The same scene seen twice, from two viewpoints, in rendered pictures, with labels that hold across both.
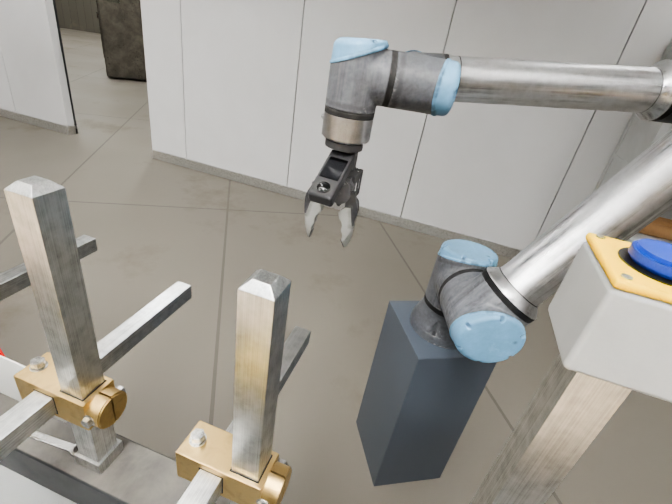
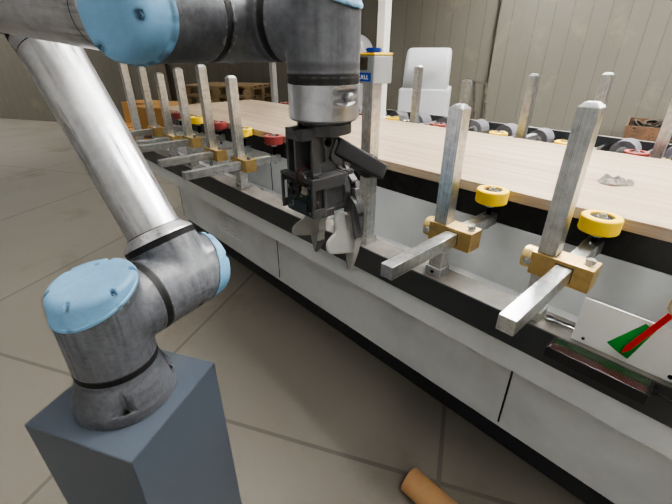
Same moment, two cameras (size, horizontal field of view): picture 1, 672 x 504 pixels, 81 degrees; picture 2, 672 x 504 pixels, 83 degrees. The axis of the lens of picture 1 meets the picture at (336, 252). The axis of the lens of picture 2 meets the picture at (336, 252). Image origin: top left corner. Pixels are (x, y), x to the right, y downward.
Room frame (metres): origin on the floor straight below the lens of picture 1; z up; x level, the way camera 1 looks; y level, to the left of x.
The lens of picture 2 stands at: (1.16, 0.33, 1.22)
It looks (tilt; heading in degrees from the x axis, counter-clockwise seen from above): 27 degrees down; 214
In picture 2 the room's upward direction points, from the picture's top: straight up
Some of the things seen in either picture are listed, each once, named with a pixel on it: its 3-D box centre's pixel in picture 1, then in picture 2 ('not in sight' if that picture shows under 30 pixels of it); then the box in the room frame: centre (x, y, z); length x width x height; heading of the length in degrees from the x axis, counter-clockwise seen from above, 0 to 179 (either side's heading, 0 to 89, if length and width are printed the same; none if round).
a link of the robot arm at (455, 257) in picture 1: (461, 276); (106, 314); (0.92, -0.35, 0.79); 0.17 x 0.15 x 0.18; 3
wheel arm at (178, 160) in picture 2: not in sight; (207, 156); (0.05, -1.13, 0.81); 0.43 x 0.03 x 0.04; 167
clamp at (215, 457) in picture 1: (234, 467); (450, 232); (0.28, 0.08, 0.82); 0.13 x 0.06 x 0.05; 77
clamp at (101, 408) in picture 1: (73, 392); (557, 266); (0.34, 0.32, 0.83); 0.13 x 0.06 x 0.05; 77
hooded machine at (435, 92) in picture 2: not in sight; (424, 110); (-3.29, -1.45, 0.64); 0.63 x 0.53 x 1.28; 17
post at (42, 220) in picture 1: (77, 359); (555, 229); (0.34, 0.30, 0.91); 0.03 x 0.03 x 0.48; 77
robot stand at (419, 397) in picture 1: (416, 394); (158, 479); (0.93, -0.35, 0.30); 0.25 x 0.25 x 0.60; 17
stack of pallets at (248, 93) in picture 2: not in sight; (232, 112); (-3.11, -4.51, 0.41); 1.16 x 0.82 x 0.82; 107
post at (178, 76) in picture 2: not in sight; (186, 121); (-0.07, -1.40, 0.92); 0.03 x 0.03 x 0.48; 77
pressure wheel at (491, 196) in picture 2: not in sight; (489, 208); (0.14, 0.13, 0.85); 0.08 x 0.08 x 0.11
